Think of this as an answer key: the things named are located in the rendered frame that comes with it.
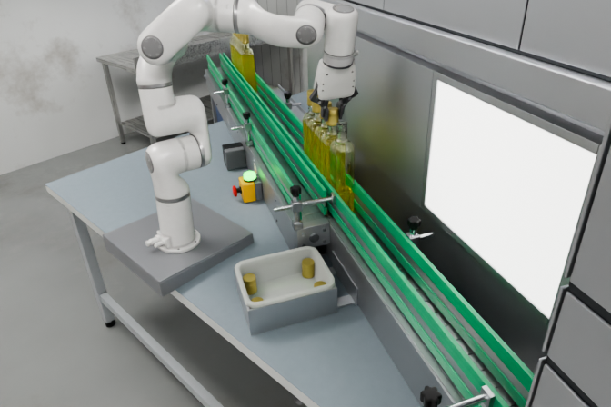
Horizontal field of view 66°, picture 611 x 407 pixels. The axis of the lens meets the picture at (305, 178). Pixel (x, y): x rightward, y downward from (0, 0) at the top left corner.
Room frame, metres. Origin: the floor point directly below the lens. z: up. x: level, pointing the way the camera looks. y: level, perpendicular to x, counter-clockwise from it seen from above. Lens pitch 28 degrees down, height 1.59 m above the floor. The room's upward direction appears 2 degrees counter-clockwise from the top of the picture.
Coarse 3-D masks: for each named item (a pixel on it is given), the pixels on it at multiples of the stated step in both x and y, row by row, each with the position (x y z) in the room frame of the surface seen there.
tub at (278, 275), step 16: (272, 256) 0.98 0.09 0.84; (288, 256) 0.99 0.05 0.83; (304, 256) 1.01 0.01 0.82; (320, 256) 0.97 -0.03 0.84; (240, 272) 0.94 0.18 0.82; (256, 272) 0.97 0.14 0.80; (272, 272) 0.98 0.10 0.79; (288, 272) 0.99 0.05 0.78; (320, 272) 0.94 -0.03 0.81; (240, 288) 0.86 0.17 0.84; (272, 288) 0.94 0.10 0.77; (288, 288) 0.94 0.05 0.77; (304, 288) 0.93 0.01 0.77; (320, 288) 0.85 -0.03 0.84; (256, 304) 0.81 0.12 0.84
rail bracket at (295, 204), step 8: (296, 192) 1.03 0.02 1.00; (296, 200) 1.04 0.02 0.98; (312, 200) 1.06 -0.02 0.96; (320, 200) 1.06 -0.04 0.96; (328, 200) 1.07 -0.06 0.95; (280, 208) 1.03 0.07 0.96; (288, 208) 1.03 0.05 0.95; (296, 208) 1.03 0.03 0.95; (296, 216) 1.04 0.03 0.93; (296, 224) 1.03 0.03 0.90
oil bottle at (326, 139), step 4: (324, 136) 1.19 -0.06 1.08; (328, 136) 1.18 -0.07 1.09; (332, 136) 1.18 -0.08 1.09; (324, 140) 1.19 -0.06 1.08; (328, 140) 1.17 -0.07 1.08; (332, 140) 1.17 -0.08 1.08; (324, 144) 1.19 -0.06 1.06; (328, 144) 1.17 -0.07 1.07; (324, 148) 1.19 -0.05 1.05; (328, 148) 1.17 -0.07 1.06; (324, 152) 1.19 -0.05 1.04; (328, 152) 1.17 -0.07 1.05; (324, 156) 1.19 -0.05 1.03; (328, 156) 1.17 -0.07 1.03; (324, 160) 1.19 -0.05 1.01; (328, 160) 1.17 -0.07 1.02; (324, 164) 1.19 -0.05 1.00; (328, 164) 1.17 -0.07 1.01; (324, 168) 1.19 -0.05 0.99; (328, 168) 1.17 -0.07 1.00; (324, 172) 1.19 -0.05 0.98; (328, 172) 1.17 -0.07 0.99; (324, 176) 1.19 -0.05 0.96; (328, 176) 1.17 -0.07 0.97; (328, 180) 1.17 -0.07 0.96
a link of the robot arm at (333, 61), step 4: (324, 52) 1.15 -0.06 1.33; (356, 52) 1.17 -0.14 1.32; (324, 56) 1.15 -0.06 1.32; (328, 56) 1.13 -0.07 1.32; (332, 56) 1.12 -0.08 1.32; (336, 56) 1.12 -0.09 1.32; (348, 56) 1.13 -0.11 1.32; (352, 56) 1.14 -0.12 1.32; (324, 60) 1.15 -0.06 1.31; (328, 60) 1.13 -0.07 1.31; (332, 60) 1.13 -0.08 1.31; (336, 60) 1.12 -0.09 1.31; (340, 60) 1.12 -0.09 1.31; (344, 60) 1.12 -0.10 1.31; (348, 60) 1.13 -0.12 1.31; (352, 60) 1.14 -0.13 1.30; (328, 64) 1.13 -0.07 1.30; (332, 64) 1.13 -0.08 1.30; (336, 64) 1.12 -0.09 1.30; (340, 64) 1.12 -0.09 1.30; (344, 64) 1.13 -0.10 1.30; (348, 64) 1.13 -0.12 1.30
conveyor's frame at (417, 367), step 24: (216, 96) 2.36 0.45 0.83; (264, 168) 1.42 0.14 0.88; (264, 192) 1.40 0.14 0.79; (288, 216) 1.12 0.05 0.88; (288, 240) 1.12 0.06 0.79; (336, 240) 1.02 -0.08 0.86; (360, 264) 0.89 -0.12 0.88; (360, 288) 0.87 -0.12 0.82; (384, 312) 0.75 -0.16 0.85; (384, 336) 0.75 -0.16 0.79; (408, 336) 0.66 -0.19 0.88; (408, 360) 0.65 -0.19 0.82; (432, 360) 0.60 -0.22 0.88; (408, 384) 0.64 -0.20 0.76; (432, 384) 0.57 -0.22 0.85
